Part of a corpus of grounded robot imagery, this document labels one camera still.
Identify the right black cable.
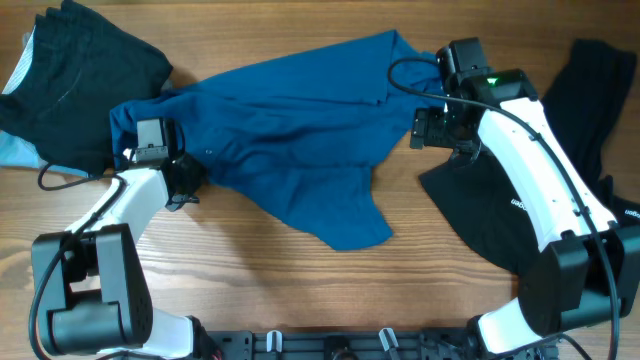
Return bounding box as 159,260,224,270
387,57,622,360

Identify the folded dark navy garment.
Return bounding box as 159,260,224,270
1,1,173,175

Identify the folded light blue garment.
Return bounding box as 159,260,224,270
0,27,92,179

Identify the black cable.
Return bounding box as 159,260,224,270
27,149,132,360
387,57,622,360

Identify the black garment with white logo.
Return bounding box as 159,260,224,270
419,39,639,275

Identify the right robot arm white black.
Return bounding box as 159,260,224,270
411,38,639,359

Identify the left black cable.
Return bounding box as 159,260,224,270
27,149,132,360

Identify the blue polo shirt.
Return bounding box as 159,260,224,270
110,30,441,250

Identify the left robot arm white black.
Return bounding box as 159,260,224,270
28,118,221,359

